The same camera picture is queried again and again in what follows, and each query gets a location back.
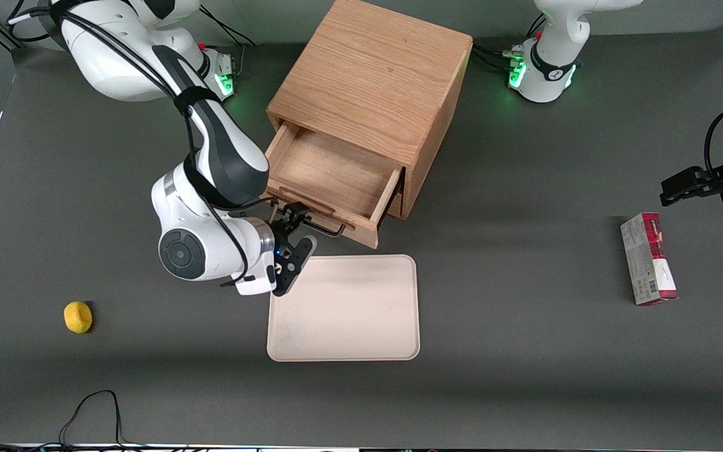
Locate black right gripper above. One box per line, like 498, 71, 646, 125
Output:
272, 201, 310, 280

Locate black metal drawer handle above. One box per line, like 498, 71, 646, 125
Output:
272, 198, 348, 239

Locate wooden drawer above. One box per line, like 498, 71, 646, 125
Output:
387, 187, 407, 220
265, 119, 405, 249

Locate wooden drawer cabinet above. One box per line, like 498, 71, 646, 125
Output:
266, 0, 474, 220

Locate red tartan cardboard box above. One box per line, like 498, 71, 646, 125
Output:
620, 212, 679, 306

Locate beige plastic tray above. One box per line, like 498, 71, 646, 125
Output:
267, 254, 420, 362

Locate yellow lemon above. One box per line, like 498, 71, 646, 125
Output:
63, 301, 94, 334

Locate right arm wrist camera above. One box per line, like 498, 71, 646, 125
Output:
274, 235, 318, 298

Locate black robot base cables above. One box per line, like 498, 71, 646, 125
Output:
471, 13, 547, 75
198, 5, 257, 76

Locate black arm-routed cable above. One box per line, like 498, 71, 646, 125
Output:
7, 0, 259, 289

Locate black cable loop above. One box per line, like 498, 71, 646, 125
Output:
0, 389, 212, 452

